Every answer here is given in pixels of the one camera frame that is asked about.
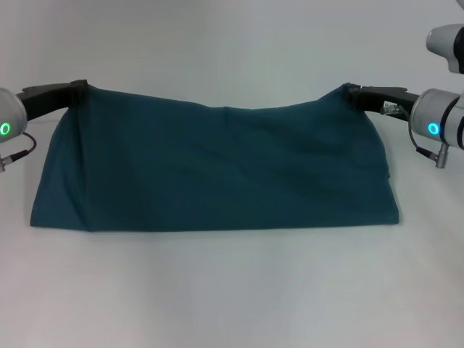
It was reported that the teal FREE print T-shirt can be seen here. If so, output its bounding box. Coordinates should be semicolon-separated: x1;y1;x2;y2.
28;83;402;233

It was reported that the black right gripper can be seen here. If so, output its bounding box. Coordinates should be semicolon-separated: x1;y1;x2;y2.
342;82;422;123

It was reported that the left arm plug cable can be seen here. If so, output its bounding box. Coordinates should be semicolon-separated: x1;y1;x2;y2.
0;132;38;174

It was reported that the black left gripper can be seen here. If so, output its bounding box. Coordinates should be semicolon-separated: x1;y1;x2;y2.
14;78;91;125

